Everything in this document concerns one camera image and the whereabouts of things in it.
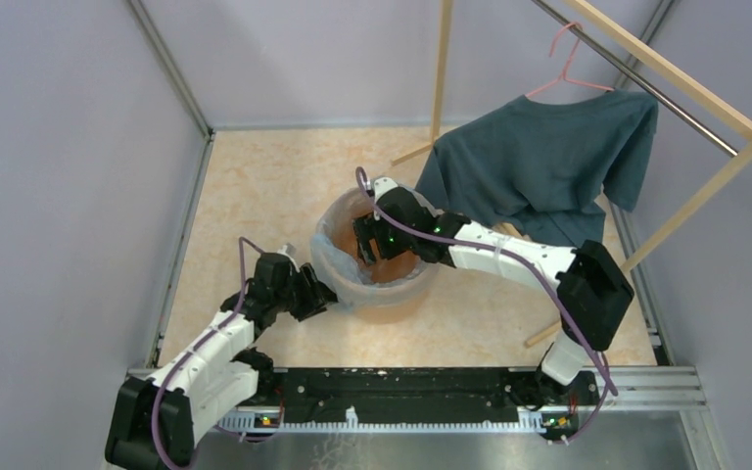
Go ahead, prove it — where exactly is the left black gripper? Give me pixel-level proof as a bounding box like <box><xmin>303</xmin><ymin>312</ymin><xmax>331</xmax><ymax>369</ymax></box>
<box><xmin>273</xmin><ymin>261</ymin><xmax>341</xmax><ymax>321</ymax></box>

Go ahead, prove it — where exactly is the blue plastic trash bag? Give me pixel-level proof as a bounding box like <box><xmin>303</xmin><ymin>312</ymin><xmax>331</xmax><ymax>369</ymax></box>
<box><xmin>309</xmin><ymin>185</ymin><xmax>443</xmax><ymax>311</ymax></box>

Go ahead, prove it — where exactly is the orange trash bin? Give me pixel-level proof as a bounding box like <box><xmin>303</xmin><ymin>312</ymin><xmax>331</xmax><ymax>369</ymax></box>
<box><xmin>315</xmin><ymin>186</ymin><xmax>440</xmax><ymax>326</ymax></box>

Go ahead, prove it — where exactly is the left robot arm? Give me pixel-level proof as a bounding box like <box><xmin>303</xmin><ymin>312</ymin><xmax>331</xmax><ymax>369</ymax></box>
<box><xmin>105</xmin><ymin>252</ymin><xmax>338</xmax><ymax>469</ymax></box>

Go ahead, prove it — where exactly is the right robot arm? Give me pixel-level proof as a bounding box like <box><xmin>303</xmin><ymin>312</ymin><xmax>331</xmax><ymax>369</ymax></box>
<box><xmin>352</xmin><ymin>178</ymin><xmax>635</xmax><ymax>403</ymax></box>

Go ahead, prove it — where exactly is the teal t-shirt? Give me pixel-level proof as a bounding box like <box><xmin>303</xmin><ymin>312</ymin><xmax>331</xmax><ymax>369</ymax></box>
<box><xmin>415</xmin><ymin>90</ymin><xmax>659</xmax><ymax>246</ymax></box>

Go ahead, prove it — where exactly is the metal rack rod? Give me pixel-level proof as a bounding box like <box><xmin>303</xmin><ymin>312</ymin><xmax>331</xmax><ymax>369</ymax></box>
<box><xmin>565</xmin><ymin>1</ymin><xmax>752</xmax><ymax>158</ymax></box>

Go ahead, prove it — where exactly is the pink clothes hanger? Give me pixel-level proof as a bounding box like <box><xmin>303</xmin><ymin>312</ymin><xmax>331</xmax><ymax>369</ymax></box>
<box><xmin>525</xmin><ymin>22</ymin><xmax>615</xmax><ymax>99</ymax></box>

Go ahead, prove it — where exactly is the wooden clothes rack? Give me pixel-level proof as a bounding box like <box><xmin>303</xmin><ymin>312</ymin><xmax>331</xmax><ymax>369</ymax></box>
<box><xmin>390</xmin><ymin>0</ymin><xmax>752</xmax><ymax>349</ymax></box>

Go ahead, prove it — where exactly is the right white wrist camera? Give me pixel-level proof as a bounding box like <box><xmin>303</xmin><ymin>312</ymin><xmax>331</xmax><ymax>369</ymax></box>
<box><xmin>370</xmin><ymin>176</ymin><xmax>400</xmax><ymax>202</ymax></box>

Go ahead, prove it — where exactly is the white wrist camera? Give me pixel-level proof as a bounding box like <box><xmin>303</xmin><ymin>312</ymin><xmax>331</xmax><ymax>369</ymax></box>
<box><xmin>277</xmin><ymin>243</ymin><xmax>297</xmax><ymax>262</ymax></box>
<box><xmin>370</xmin><ymin>176</ymin><xmax>400</xmax><ymax>202</ymax></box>

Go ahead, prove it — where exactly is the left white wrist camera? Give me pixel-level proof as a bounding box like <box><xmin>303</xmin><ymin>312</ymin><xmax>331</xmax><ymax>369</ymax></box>
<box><xmin>277</xmin><ymin>243</ymin><xmax>297</xmax><ymax>262</ymax></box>

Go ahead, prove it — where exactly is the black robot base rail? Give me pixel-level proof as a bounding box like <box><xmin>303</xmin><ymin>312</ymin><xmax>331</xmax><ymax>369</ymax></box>
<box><xmin>216</xmin><ymin>367</ymin><xmax>599</xmax><ymax>441</ymax></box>

